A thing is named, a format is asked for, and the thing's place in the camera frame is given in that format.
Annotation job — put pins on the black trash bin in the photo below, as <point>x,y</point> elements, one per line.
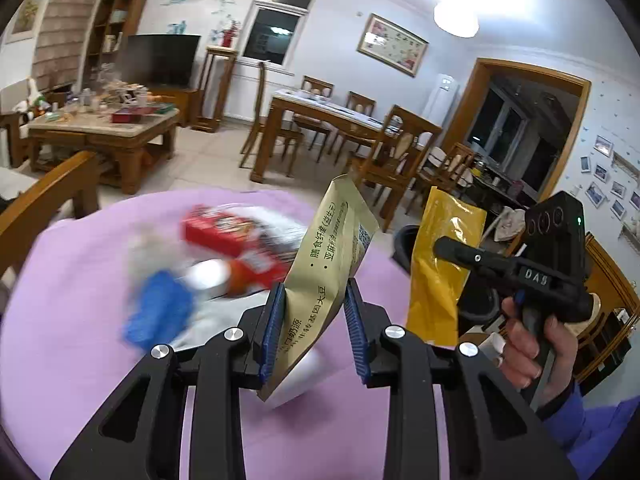
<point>403,243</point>

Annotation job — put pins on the white tissue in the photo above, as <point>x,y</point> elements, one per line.
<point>213,316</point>

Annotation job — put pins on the black television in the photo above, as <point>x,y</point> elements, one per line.
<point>158,60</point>

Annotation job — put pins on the round ceiling lamp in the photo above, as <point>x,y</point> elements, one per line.
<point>457,18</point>

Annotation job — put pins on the framed flower painting right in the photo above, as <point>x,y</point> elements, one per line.
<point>392,45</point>

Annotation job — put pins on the wooden dining chair left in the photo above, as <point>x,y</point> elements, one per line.
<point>290,137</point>

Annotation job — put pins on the red snack box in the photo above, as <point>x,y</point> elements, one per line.
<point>238,230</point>

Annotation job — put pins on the wooden bookshelf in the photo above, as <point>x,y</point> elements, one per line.
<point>114,23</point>

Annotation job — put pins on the beige milk powder bag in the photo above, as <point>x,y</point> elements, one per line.
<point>328,256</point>

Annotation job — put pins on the blue tissue pack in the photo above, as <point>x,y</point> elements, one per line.
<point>164,306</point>

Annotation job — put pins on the wooden dining chair near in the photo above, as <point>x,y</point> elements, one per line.
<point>394,159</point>

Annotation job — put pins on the small red box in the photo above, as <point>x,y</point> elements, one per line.
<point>255,270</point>

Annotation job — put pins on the person right hand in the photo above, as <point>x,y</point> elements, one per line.
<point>518,362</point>

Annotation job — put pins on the wooden coffee table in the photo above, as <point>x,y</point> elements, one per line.
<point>127,152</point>

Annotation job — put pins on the purple tablecloth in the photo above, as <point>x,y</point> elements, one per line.
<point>62,351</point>

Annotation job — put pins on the yellow plastic bag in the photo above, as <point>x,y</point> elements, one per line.
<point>435,284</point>

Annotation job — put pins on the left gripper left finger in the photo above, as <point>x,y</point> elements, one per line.
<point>136,433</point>

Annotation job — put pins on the framed sunflower painting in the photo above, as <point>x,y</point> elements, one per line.
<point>26,21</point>

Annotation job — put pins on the wooden dining chair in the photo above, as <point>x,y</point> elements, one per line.
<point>394,159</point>
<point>290,137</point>

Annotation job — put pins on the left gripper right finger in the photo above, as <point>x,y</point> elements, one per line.
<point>447,406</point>

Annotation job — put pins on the wooden sofa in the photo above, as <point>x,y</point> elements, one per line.
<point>76,179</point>

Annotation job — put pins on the tall wooden plant stand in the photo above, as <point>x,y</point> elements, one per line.
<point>213,87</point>

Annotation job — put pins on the white air conditioner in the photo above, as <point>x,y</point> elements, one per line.
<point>441,100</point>

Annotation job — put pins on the person right forearm blue sleeve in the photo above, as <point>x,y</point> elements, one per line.
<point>595,440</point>

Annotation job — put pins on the wooden dining table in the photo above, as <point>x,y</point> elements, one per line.
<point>309,114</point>

